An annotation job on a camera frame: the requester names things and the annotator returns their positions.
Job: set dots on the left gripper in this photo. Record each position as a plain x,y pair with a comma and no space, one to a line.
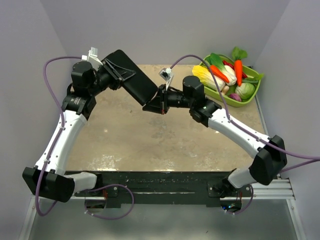
117,73

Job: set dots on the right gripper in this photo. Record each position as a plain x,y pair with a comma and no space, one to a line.
159,104

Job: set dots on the black tool case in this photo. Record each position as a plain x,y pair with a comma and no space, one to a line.
136,82

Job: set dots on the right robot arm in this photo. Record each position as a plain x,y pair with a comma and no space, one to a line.
268,161

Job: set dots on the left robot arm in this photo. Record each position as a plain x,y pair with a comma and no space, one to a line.
89,77

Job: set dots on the toy carrot left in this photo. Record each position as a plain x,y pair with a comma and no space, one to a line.
218,73

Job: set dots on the toy carrot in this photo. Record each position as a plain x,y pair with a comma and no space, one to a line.
218,73
237,55

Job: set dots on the toy mushroom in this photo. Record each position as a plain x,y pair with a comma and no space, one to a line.
225,90

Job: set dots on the toy purple onion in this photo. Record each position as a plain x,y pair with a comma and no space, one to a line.
235,97

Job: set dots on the toy bok choy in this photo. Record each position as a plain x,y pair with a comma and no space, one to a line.
216,61

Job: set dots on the toy green cabbage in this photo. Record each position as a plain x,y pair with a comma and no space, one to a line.
245,90

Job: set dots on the toy red chili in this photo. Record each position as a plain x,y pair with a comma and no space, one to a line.
231,69

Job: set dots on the toy carrot right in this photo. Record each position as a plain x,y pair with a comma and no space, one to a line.
237,55

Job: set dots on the green vegetable tray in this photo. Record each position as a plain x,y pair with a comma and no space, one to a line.
253,78

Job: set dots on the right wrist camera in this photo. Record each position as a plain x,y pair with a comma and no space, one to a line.
167,75

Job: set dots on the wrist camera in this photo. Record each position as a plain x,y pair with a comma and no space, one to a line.
167,75
92,56

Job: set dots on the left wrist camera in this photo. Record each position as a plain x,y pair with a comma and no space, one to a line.
92,56

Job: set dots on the aluminium rail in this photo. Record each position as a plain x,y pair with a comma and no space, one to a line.
277,190

